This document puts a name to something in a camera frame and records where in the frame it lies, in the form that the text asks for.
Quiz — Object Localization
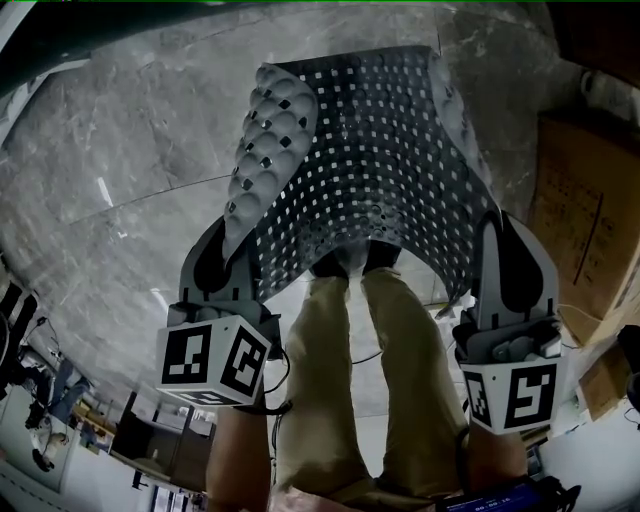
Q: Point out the dark table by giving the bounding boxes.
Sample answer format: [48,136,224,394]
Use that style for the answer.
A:
[112,389,220,497]

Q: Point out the person's right forearm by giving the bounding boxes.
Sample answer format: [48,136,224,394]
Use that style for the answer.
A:
[464,424,530,495]

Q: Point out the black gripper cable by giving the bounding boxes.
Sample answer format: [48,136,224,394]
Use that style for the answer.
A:
[259,344,295,416]

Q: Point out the grey perforated bath mat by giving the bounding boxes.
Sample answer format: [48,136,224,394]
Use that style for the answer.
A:
[222,44,501,306]

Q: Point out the small cardboard box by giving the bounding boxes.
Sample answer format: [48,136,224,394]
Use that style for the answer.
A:
[579,344,640,422]

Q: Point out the cardboard box with label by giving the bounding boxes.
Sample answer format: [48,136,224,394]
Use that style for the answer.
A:
[527,112,640,346]

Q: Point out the grey marble floor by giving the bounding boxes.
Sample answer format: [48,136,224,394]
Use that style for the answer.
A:
[0,4,591,416]

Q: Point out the person's right black shoe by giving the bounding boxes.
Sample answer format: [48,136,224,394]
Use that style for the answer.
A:
[363,242,402,275]

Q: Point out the person's left forearm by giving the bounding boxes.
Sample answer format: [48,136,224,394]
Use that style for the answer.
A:
[205,406,275,512]

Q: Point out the white mug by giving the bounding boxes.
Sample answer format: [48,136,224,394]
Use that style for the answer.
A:
[579,69,609,97]

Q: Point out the black device with screen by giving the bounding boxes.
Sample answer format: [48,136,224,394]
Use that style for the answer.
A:
[434,474,582,512]

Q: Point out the person's olive trousers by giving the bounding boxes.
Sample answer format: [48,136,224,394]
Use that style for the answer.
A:
[274,267,474,501]

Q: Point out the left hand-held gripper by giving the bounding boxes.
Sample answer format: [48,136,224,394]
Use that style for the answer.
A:
[154,219,282,409]

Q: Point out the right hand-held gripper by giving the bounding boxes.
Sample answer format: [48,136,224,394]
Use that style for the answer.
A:
[451,208,570,436]

